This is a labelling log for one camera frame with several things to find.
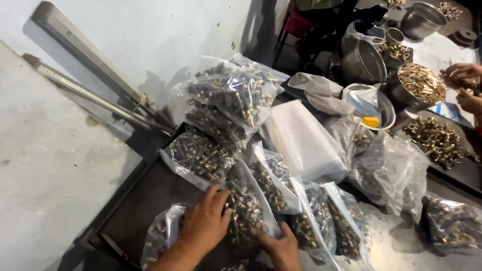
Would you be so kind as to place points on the crumpled grey plastic bag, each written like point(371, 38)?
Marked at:
point(320, 92)

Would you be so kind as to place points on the thick grey metal rail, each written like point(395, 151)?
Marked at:
point(94, 56)

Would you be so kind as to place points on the small heap of brass fittings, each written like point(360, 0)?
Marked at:
point(399, 52)
point(450, 10)
point(395, 3)

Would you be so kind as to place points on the pile of clear fittings bags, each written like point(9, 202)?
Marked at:
point(229, 94)

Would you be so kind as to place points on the blue and white paper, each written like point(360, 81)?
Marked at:
point(450, 113)

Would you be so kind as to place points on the clear packet of brass fittings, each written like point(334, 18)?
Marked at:
point(246, 210)
point(453, 224)

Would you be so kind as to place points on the crumpled clear plastic bag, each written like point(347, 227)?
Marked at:
point(391, 173)

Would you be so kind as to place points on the small steel cup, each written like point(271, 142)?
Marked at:
point(394, 36)

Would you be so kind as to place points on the person's right hand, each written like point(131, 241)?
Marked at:
point(284, 252)

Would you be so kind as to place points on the dark chair with red seat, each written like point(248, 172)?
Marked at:
point(297, 24)

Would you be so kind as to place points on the large heap of brass fittings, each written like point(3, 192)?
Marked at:
point(436, 141)

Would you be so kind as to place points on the heap of brass pins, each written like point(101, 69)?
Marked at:
point(421, 82)

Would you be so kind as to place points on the clear bag behind steel pot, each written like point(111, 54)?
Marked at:
point(356, 35)

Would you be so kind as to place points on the yellow plastic piece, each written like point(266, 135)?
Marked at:
point(371, 122)

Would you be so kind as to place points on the stack of black discs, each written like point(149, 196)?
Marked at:
point(464, 36)

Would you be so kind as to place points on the white bundle of plastic sheets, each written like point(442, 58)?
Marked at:
point(305, 143)

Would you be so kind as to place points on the thin metal rail with scale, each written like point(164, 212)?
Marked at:
point(94, 96)

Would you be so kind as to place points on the steel bowl holding clear bags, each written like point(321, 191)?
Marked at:
point(386, 111)

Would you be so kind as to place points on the person's left hand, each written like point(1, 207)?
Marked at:
point(201, 226)

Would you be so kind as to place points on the tall empty steel pot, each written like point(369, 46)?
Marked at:
point(361, 62)

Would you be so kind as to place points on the steel bowl of brass pins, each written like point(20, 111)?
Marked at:
point(397, 94)

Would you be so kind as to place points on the wide empty steel pot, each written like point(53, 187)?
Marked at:
point(420, 20)

